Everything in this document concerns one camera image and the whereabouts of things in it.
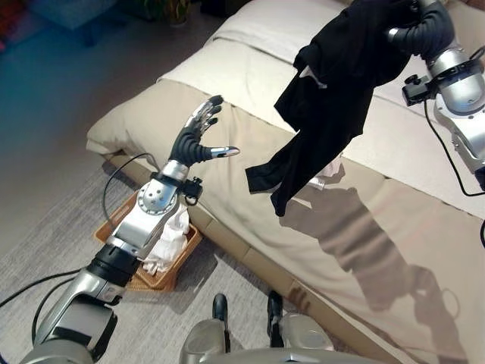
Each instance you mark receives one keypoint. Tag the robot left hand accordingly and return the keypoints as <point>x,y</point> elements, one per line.
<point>188,142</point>

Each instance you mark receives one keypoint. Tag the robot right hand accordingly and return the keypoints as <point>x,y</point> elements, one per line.
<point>424,26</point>

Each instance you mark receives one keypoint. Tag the black garment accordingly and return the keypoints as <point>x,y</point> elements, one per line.
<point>329,102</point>

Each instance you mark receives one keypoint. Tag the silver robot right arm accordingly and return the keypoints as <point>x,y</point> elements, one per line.
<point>460,98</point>

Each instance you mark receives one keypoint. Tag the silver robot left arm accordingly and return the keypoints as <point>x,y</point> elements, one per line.
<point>125,242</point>

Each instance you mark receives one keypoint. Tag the white cloth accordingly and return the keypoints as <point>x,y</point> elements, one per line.
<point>170,240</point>

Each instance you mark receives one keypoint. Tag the brown wicker basket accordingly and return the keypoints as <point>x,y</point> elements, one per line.
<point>166,271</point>

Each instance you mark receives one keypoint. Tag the potted green plant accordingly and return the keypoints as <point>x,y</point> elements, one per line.
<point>175,11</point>

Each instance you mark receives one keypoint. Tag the cream blanket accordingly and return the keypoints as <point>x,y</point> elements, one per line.
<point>265,32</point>

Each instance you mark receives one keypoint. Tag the small white garment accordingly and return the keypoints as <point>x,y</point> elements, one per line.
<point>330,175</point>

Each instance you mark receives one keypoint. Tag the beige bed mattress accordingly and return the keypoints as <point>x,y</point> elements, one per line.
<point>333,212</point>

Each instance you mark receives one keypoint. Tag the robot dark left foot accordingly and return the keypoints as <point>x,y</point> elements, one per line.
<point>220,305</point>

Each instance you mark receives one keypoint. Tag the robot dark foot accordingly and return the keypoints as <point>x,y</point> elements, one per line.
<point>275,305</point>
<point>220,305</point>

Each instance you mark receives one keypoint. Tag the blue upholstered stool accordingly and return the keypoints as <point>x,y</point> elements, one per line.
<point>68,17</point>

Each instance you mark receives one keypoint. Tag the robot dark right foot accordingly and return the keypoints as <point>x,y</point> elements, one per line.
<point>275,305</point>

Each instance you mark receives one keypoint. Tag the robot silver left leg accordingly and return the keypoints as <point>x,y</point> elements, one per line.
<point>206,339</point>

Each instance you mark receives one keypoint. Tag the robot silver leg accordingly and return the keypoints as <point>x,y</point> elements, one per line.
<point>299,333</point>
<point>206,339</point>

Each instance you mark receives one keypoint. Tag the robot silver right leg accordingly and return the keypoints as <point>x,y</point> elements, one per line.
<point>299,333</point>

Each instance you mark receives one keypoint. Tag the robot silver torso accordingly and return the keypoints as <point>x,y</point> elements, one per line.
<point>299,356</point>

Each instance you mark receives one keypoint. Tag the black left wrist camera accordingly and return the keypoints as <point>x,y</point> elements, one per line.
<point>192,188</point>

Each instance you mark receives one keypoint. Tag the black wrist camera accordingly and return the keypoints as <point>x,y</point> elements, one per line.
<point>192,188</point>
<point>416,90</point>

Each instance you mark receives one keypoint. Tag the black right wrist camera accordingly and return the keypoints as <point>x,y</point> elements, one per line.
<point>416,90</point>

